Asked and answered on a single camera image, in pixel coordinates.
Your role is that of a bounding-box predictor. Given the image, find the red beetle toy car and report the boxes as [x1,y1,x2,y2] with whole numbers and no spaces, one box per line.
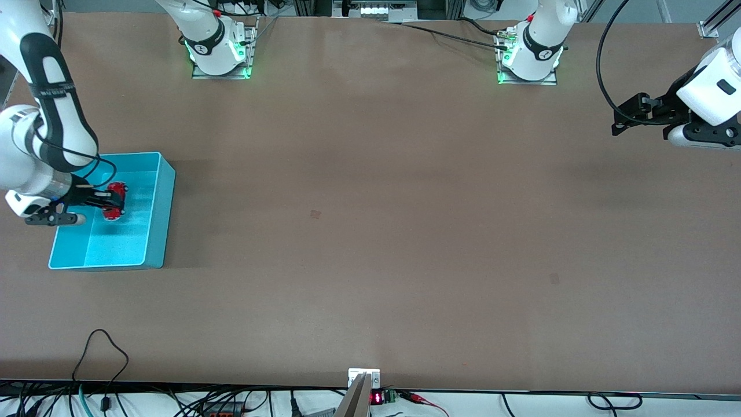
[102,181,129,221]

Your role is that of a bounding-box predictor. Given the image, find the blue plastic box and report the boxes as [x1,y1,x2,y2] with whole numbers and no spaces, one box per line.
[48,152,176,271]

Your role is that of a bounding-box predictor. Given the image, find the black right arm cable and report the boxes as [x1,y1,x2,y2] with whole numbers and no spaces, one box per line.
[32,0,118,189]

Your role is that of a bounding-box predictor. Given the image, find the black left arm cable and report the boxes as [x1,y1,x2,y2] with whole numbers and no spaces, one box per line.
[596,0,678,126]

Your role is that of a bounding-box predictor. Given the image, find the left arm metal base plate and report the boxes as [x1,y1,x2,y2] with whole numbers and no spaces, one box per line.
[495,26,558,86]

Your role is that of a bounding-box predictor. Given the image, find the thin black looped cable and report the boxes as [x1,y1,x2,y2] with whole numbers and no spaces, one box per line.
[72,329,129,413]

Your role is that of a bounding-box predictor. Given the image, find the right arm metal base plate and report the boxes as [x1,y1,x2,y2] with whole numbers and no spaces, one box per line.
[191,16,258,80]

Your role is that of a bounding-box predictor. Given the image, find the black cable to arm base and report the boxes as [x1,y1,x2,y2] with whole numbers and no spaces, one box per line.
[379,17,513,53]

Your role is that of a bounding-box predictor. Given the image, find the aluminium frame with light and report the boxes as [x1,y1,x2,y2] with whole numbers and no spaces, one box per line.
[292,0,467,21]

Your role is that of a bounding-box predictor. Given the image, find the black coiled cable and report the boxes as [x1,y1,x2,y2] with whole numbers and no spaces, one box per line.
[587,392,643,411]

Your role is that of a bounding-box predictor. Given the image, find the grey metal camera post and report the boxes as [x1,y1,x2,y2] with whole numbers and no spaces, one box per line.
[335,372,371,417]

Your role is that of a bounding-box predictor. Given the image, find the white mounting bracket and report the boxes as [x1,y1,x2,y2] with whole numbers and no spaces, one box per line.
[348,368,381,389]

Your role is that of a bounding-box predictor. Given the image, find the red clip lead wires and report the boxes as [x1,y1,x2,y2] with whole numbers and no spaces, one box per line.
[398,391,451,417]

